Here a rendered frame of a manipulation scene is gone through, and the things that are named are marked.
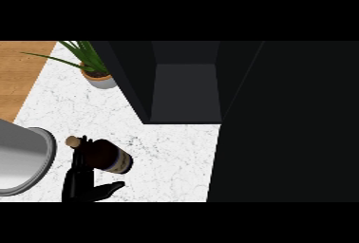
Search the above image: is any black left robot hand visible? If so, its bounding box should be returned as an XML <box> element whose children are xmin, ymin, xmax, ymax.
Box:
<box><xmin>61</xmin><ymin>135</ymin><xmax>126</xmax><ymax>203</ymax></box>

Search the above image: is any dark brown wine bottle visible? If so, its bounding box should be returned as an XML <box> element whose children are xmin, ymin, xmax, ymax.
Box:
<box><xmin>66</xmin><ymin>135</ymin><xmax>135</xmax><ymax>175</ymax></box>

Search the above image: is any dark grey cabinet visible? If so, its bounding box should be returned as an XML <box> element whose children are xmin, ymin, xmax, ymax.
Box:
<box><xmin>92</xmin><ymin>41</ymin><xmax>267</xmax><ymax>124</ymax></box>

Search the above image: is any grey rounded sink basin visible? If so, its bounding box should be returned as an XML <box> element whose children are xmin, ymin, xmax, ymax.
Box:
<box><xmin>0</xmin><ymin>119</ymin><xmax>60</xmax><ymax>197</ymax></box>

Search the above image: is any green potted plant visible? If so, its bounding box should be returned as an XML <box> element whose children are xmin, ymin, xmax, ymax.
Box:
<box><xmin>20</xmin><ymin>41</ymin><xmax>119</xmax><ymax>90</ymax></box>

